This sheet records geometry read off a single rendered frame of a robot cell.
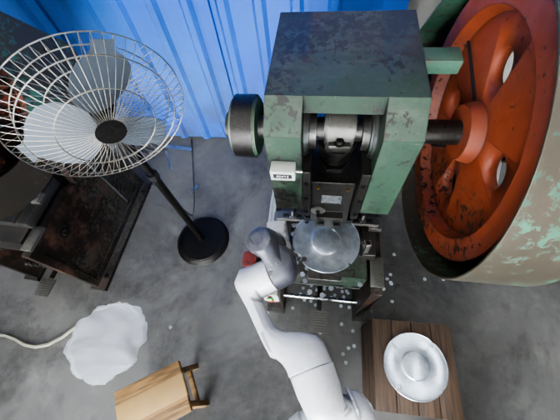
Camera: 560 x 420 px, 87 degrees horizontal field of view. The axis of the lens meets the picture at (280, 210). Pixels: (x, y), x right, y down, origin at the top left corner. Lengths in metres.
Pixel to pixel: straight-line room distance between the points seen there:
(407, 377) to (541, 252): 1.09
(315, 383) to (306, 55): 0.80
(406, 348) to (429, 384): 0.17
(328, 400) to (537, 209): 0.54
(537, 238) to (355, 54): 0.58
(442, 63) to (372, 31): 0.20
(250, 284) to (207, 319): 1.30
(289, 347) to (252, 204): 1.68
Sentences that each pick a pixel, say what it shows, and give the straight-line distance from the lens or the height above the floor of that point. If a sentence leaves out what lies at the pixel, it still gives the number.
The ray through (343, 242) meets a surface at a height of 0.78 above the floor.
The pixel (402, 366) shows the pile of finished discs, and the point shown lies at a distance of 1.69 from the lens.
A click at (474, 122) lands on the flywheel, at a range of 0.94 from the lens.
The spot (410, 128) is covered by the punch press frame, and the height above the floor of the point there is 1.45.
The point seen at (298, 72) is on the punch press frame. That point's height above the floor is 1.50.
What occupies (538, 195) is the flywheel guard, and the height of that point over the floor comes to 1.55.
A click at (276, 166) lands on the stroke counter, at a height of 1.34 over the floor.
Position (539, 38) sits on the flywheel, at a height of 1.64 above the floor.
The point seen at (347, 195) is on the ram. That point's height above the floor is 1.10.
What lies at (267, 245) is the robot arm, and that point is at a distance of 0.80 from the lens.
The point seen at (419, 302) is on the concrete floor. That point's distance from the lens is 2.16.
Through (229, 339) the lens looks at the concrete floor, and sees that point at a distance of 2.06.
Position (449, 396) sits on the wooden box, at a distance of 1.77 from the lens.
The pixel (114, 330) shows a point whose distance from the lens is 2.15.
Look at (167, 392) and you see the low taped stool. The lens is 1.80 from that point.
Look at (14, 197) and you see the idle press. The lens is 1.68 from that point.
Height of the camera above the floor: 2.00
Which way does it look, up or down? 61 degrees down
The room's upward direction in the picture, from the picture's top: 9 degrees counter-clockwise
